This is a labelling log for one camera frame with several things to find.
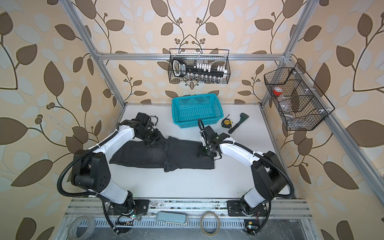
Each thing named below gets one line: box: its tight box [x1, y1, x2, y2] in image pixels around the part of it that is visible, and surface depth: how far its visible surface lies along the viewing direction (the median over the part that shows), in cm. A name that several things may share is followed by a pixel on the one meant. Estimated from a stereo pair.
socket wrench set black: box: [172, 57, 227, 81], surface depth 86 cm
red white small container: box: [272, 86, 283, 96], surface depth 88 cm
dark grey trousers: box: [109, 136, 215, 173], surface depth 90 cm
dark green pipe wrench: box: [228, 112, 250, 134], surface depth 113 cm
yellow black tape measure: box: [221, 114, 233, 129], surface depth 107 cm
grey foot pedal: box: [156, 211, 188, 225], surface depth 71 cm
